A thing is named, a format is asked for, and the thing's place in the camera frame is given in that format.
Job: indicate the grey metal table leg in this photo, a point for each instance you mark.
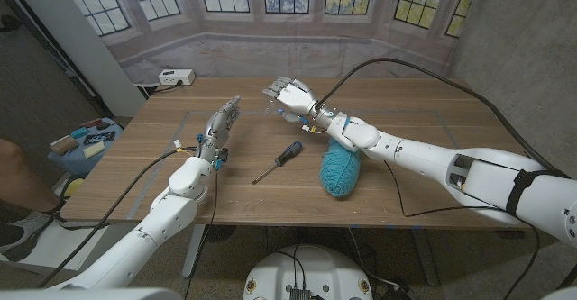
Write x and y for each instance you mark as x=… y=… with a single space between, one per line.
x=194 y=250
x=424 y=255

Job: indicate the grey black sneaker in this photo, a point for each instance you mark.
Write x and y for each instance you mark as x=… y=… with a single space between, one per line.
x=27 y=225

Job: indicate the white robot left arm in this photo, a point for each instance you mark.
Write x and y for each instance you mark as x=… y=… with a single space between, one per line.
x=167 y=214

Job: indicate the blue stool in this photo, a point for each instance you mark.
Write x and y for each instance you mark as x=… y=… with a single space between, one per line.
x=76 y=164

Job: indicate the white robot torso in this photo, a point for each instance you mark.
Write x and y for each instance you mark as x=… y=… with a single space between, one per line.
x=315 y=268

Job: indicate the small red block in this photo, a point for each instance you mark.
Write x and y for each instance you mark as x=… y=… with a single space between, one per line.
x=91 y=123

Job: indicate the person bare leg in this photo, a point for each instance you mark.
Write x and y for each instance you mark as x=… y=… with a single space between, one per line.
x=18 y=178

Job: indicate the teal yarn skein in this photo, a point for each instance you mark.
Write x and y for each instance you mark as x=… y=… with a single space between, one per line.
x=340 y=174

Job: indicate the yellow sponge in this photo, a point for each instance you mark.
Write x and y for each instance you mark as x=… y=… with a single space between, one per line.
x=94 y=150

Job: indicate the printed window backdrop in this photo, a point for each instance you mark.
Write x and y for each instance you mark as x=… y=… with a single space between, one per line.
x=288 y=43

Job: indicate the yellow black floor object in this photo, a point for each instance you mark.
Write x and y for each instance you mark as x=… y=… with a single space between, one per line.
x=73 y=186

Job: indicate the black power brick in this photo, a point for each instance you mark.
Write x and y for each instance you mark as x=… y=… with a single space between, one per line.
x=399 y=293

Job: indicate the white slanted pillar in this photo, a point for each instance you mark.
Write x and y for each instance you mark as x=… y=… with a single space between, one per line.
x=85 y=43

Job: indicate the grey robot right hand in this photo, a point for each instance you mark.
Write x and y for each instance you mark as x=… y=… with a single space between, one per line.
x=297 y=99

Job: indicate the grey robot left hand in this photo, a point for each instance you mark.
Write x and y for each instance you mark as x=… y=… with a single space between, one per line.
x=218 y=126

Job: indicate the white power strip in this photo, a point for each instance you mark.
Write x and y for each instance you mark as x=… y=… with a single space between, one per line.
x=176 y=77

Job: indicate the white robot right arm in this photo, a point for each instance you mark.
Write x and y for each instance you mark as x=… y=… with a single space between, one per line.
x=473 y=174

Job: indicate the white floor mat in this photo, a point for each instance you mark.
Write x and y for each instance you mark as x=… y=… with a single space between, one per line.
x=58 y=246

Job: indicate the small teal block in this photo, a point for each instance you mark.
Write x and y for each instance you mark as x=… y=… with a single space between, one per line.
x=79 y=132

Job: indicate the black floor fan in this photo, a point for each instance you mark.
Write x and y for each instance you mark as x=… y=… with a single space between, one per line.
x=220 y=232

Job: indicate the brown twine roll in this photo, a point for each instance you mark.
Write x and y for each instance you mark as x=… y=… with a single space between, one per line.
x=64 y=145

